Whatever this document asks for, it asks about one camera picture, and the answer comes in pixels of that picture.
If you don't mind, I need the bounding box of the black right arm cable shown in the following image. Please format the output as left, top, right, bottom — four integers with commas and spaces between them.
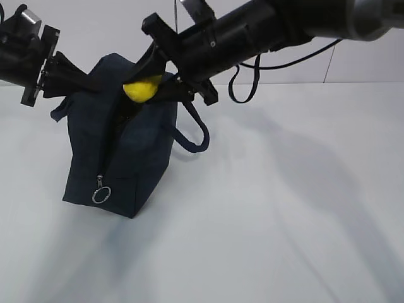
228, 37, 345, 104

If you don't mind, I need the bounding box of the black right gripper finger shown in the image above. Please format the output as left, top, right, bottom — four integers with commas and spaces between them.
123, 44, 167, 84
146, 77, 195, 104

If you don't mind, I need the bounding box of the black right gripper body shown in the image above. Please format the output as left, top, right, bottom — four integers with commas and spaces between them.
141, 13, 218, 105

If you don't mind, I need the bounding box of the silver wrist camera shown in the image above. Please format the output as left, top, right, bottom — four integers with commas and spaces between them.
16, 8, 42, 34
180, 0, 216, 24

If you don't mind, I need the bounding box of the dark navy lunch bag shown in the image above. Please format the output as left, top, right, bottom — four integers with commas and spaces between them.
50, 53, 210, 218

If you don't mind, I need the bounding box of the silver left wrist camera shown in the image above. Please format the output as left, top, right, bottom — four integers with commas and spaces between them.
16, 8, 42, 34

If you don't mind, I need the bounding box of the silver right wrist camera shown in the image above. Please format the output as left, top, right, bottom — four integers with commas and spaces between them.
180, 0, 216, 24

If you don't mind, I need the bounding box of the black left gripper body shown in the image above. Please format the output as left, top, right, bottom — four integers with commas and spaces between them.
1, 13, 60, 106

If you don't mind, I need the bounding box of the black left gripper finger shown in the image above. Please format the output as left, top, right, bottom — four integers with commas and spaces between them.
42, 80, 101, 98
49, 52, 90, 84

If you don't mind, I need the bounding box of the yellow lemon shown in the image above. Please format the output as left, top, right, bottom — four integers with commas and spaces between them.
122, 75, 162, 104

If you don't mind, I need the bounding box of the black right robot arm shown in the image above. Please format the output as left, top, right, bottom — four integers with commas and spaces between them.
123, 1, 403, 105

